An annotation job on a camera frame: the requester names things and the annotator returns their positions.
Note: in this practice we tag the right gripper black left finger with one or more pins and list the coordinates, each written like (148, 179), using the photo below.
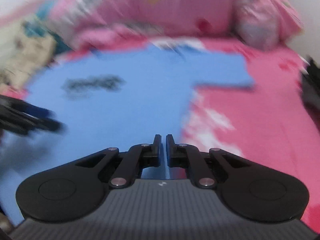
(73, 190)

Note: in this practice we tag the black storage bag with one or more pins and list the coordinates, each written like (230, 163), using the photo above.
(310, 87)

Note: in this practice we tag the pink floral bed sheet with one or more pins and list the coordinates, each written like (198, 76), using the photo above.
(266, 123)

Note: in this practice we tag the blue t-shirt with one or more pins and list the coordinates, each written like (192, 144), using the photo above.
(115, 98)

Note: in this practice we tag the beige jacket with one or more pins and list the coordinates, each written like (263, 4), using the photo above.
(26, 47)

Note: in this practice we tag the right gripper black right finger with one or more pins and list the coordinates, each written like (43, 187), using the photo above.
(249, 189)

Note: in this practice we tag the pink floral quilt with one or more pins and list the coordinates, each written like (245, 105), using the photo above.
(262, 24)

